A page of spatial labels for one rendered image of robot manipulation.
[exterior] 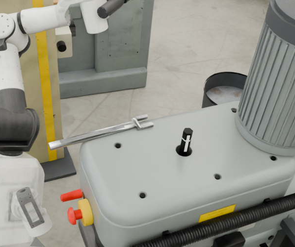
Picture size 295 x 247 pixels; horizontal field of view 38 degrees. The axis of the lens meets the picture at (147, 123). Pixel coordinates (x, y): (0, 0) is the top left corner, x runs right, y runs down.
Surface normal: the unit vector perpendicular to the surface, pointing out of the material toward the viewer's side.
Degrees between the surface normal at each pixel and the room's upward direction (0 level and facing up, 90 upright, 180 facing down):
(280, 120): 90
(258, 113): 90
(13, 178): 57
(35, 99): 90
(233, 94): 0
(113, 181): 0
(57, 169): 0
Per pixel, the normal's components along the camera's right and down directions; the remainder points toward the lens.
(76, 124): 0.08, -0.73
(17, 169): 0.64, 0.05
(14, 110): 0.67, -0.32
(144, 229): 0.38, 0.65
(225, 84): 0.07, 0.64
